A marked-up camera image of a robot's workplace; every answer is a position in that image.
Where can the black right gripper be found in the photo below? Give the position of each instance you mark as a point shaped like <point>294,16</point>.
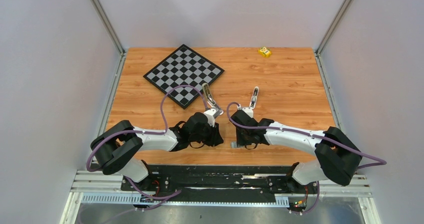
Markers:
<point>240,141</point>

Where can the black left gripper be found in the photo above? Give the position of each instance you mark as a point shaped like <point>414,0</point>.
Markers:
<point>215,138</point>

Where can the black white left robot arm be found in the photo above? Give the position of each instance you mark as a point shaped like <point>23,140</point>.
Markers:
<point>115,149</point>

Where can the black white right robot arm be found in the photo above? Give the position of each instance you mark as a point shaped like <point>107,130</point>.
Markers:
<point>337,157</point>

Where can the black white chessboard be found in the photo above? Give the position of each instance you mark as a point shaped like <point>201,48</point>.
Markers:
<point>184,66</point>

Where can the yellow printed small box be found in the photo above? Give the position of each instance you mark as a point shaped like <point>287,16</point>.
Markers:
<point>265,52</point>

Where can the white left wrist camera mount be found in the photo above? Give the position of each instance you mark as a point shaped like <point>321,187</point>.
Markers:
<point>212,112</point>

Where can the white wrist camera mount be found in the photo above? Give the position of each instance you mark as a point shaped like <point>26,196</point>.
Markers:
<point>212,112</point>
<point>249,111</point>

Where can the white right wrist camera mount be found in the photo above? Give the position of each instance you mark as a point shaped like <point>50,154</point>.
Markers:
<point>249,111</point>

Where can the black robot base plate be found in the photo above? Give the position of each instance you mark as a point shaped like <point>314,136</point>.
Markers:
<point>223,184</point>

